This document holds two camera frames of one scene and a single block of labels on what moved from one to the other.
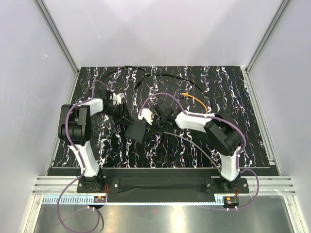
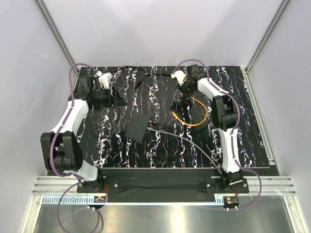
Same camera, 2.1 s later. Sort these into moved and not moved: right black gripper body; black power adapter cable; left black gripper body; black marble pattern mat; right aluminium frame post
Moved: left black gripper body; right black gripper body
Not moved: black power adapter cable; black marble pattern mat; right aluminium frame post
